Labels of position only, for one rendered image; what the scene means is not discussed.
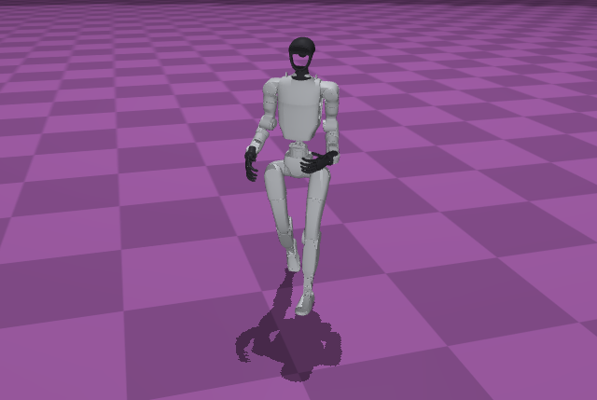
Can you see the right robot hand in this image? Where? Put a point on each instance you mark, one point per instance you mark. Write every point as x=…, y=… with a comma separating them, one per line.
x=250, y=156

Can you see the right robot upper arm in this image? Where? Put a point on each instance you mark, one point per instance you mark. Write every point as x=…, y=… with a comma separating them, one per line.
x=268, y=121

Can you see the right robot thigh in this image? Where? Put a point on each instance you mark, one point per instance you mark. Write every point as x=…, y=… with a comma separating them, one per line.
x=274, y=178

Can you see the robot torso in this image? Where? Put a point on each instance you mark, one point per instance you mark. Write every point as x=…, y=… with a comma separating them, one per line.
x=300, y=105

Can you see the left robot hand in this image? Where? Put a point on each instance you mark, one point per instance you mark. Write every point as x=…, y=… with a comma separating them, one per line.
x=318, y=163

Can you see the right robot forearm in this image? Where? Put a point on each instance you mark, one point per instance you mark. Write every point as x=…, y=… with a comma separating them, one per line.
x=259, y=138

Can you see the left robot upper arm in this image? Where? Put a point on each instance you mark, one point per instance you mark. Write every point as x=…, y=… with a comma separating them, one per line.
x=330, y=92

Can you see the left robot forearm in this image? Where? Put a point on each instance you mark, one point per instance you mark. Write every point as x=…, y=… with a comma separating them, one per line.
x=332, y=143

